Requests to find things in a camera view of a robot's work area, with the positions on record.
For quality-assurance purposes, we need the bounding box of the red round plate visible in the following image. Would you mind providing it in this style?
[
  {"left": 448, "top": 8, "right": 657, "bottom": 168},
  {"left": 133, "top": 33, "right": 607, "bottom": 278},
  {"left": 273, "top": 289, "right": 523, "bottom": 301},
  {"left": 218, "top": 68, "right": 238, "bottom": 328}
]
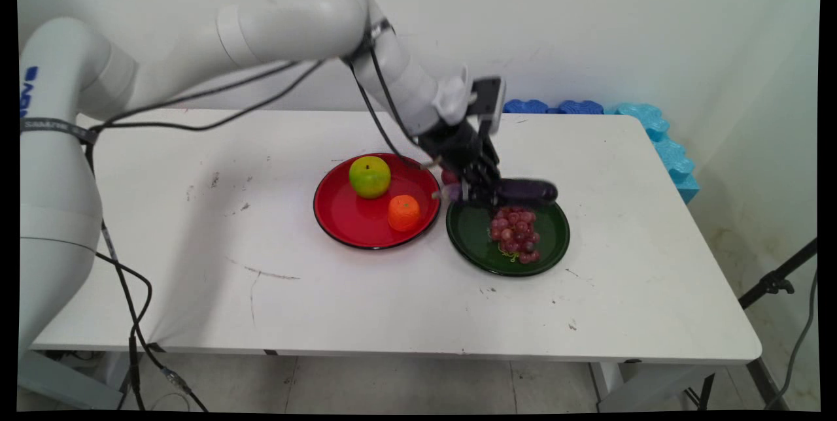
[{"left": 313, "top": 152, "right": 443, "bottom": 251}]

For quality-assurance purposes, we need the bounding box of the dark blue foam mat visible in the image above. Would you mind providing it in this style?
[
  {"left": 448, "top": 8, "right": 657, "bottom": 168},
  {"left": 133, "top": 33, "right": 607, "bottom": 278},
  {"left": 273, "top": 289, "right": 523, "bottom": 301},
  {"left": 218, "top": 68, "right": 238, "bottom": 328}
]
[{"left": 502, "top": 99, "right": 606, "bottom": 115}]

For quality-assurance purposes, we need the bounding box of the grey strap on arm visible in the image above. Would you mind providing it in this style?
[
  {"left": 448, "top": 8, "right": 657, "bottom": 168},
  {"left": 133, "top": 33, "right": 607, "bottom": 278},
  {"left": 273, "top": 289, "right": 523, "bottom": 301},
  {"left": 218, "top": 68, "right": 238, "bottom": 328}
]
[{"left": 20, "top": 118, "right": 100, "bottom": 146}]

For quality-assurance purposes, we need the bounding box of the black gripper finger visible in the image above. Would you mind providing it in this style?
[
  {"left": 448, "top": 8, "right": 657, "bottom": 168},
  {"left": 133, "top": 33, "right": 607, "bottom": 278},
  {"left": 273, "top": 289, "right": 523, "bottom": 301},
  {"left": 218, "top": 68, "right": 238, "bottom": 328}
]
[
  {"left": 483, "top": 150, "right": 505, "bottom": 184},
  {"left": 460, "top": 169, "right": 499, "bottom": 209}
]

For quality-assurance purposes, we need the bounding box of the light blue foam mat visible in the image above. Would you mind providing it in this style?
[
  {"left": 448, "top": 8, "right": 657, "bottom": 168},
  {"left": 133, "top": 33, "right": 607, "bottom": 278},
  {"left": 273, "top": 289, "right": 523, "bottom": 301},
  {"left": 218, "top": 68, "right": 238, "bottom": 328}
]
[{"left": 603, "top": 103, "right": 701, "bottom": 205}]

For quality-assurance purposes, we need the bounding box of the orange tangerine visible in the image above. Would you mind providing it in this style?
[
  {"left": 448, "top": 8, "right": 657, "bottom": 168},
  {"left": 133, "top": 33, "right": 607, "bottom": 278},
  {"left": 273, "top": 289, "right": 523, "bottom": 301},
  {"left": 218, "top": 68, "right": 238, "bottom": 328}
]
[{"left": 388, "top": 194, "right": 421, "bottom": 233}]

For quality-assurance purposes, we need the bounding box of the purple eggplant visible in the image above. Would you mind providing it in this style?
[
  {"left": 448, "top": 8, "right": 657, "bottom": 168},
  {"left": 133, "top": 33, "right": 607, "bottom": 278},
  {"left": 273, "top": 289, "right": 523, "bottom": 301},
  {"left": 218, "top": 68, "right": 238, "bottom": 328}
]
[{"left": 433, "top": 178, "right": 559, "bottom": 208}]

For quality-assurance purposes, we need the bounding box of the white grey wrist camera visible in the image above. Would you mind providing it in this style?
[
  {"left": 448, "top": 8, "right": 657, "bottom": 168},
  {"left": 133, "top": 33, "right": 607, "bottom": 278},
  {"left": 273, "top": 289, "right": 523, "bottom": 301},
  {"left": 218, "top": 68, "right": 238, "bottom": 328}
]
[{"left": 468, "top": 76, "right": 507, "bottom": 136}]

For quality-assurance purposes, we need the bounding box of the black camera cable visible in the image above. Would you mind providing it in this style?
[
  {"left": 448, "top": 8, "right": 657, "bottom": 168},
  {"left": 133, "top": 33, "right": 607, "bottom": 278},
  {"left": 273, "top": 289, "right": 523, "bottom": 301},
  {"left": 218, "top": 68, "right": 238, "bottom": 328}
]
[{"left": 88, "top": 48, "right": 422, "bottom": 147}]

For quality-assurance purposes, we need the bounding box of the white table leg frame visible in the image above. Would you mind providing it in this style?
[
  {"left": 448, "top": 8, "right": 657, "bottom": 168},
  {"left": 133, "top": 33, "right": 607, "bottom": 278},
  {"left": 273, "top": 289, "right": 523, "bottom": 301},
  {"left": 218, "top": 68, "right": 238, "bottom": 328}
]
[{"left": 587, "top": 361, "right": 717, "bottom": 413}]

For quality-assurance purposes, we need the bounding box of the dark green round plate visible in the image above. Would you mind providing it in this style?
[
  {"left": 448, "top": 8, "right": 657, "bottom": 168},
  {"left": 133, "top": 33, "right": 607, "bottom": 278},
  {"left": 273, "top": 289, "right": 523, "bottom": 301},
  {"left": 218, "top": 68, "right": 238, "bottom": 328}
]
[{"left": 446, "top": 197, "right": 571, "bottom": 277}]

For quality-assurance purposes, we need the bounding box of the grey hanging cable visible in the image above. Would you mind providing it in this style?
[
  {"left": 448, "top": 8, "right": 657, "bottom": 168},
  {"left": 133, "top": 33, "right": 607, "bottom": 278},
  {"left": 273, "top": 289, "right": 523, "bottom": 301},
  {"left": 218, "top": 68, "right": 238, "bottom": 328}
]
[{"left": 765, "top": 269, "right": 819, "bottom": 410}]

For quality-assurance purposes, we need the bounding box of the black tripod stand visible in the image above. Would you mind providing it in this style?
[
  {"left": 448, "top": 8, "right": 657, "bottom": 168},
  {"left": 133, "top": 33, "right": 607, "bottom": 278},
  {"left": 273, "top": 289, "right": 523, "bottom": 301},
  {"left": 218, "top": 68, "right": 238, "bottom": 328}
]
[{"left": 738, "top": 238, "right": 819, "bottom": 410}]

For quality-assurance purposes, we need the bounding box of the white folding table leg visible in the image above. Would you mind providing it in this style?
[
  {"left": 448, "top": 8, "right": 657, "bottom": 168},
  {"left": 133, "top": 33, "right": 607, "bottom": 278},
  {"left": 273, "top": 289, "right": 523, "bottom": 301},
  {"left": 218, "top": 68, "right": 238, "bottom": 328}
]
[{"left": 101, "top": 350, "right": 143, "bottom": 403}]

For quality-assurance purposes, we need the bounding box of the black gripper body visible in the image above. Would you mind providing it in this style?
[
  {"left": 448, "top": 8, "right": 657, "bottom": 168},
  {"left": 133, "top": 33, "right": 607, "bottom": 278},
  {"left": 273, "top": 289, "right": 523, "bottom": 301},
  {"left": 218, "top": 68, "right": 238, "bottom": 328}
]
[{"left": 417, "top": 119, "right": 503, "bottom": 181}]

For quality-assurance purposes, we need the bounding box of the grey tipped gripper cable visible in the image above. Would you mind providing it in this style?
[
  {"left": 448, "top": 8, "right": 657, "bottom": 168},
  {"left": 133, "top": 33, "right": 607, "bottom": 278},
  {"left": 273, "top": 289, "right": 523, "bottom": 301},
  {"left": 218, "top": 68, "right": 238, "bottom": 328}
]
[{"left": 92, "top": 58, "right": 442, "bottom": 170}]

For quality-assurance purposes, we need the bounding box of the red grape bunch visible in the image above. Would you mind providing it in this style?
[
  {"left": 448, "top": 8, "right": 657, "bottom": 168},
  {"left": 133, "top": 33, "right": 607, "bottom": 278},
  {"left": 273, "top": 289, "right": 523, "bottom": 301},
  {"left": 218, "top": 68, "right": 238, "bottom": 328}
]
[{"left": 488, "top": 206, "right": 543, "bottom": 265}]

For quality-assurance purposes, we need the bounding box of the green apple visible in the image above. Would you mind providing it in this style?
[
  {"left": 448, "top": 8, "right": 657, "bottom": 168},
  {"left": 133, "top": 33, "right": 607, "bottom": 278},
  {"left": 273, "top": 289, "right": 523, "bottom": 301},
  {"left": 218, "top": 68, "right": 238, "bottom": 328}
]
[{"left": 349, "top": 155, "right": 393, "bottom": 200}]

